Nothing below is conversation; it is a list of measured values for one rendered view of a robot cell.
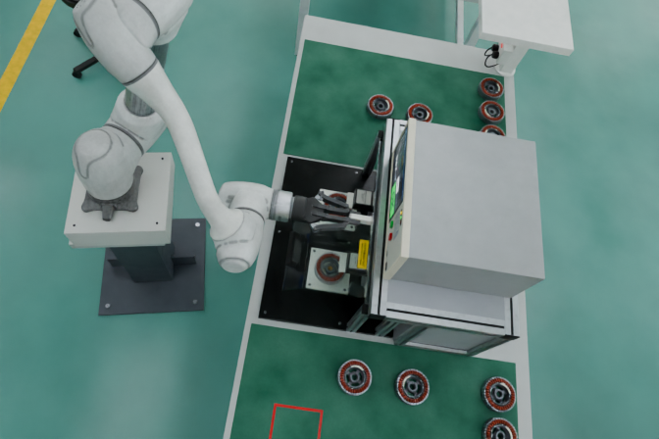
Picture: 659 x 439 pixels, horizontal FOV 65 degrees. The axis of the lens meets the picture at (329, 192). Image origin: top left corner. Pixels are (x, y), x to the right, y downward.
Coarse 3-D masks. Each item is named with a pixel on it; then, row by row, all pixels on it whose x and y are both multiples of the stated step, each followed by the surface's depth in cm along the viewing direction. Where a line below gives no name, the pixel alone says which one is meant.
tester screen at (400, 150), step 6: (402, 138) 157; (402, 144) 156; (396, 150) 164; (402, 150) 154; (402, 156) 153; (402, 162) 151; (402, 168) 150; (396, 174) 157; (402, 174) 148; (396, 180) 155; (402, 180) 147; (402, 186) 145; (402, 192) 144; (390, 204) 158
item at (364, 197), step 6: (348, 192) 187; (354, 192) 186; (360, 192) 184; (366, 192) 184; (372, 192) 184; (348, 198) 186; (354, 198) 184; (360, 198) 183; (366, 198) 183; (372, 198) 183; (348, 204) 185; (354, 204) 182; (360, 204) 182; (366, 204) 182; (372, 204) 185; (360, 210) 185; (366, 210) 184
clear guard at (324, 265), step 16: (304, 224) 162; (304, 240) 159; (320, 240) 158; (336, 240) 159; (352, 240) 160; (304, 256) 156; (320, 256) 156; (336, 256) 157; (352, 256) 157; (368, 256) 158; (288, 272) 157; (304, 272) 153; (320, 272) 154; (336, 272) 154; (352, 272) 155; (368, 272) 156; (288, 288) 154; (304, 288) 151; (320, 288) 152; (336, 288) 152; (352, 288) 153; (368, 288) 154
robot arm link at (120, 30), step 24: (96, 0) 108; (120, 0) 112; (96, 24) 108; (120, 24) 110; (144, 24) 114; (96, 48) 111; (120, 48) 111; (144, 48) 115; (120, 72) 114; (144, 72) 116
